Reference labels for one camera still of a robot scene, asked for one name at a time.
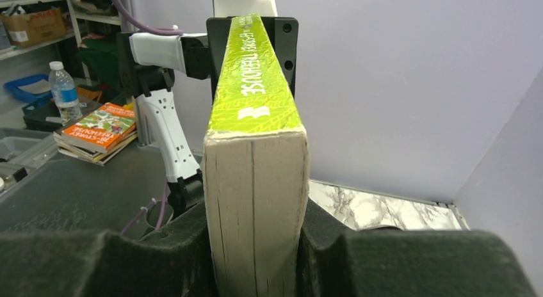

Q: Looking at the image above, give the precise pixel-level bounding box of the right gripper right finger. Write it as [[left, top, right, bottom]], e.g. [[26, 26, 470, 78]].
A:
[[296, 202, 535, 296]]

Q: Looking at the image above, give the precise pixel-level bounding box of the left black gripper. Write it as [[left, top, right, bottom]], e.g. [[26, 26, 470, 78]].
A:
[[206, 17, 299, 99]]

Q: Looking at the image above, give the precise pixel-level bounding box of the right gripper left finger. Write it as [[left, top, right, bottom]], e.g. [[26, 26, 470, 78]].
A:
[[1, 204, 216, 296]]

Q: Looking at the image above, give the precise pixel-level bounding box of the green illustrated book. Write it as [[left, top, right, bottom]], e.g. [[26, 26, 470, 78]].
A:
[[202, 13, 309, 296]]

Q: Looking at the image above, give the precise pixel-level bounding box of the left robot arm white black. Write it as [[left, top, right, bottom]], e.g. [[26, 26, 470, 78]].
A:
[[112, 0, 299, 216]]

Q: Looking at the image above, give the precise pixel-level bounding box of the orange book on stack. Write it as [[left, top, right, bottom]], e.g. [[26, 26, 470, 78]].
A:
[[55, 102, 136, 153]]

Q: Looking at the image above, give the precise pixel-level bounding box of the stack of books beneath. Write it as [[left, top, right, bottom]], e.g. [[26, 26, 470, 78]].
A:
[[53, 131, 138, 166]]

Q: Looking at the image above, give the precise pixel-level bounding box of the clear plastic water bottle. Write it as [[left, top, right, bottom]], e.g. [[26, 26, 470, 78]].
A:
[[49, 61, 83, 125]]

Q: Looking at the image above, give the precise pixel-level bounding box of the blue plastic tray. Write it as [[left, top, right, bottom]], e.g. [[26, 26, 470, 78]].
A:
[[3, 74, 52, 104]]

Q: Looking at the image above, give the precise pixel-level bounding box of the cardboard box on shelf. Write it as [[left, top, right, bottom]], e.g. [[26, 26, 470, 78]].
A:
[[1, 8, 68, 47]]

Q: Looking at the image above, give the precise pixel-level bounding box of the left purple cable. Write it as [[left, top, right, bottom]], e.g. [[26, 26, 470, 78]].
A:
[[106, 0, 185, 237]]

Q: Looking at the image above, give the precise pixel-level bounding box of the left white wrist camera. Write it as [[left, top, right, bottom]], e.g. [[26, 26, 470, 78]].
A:
[[129, 33, 207, 74]]

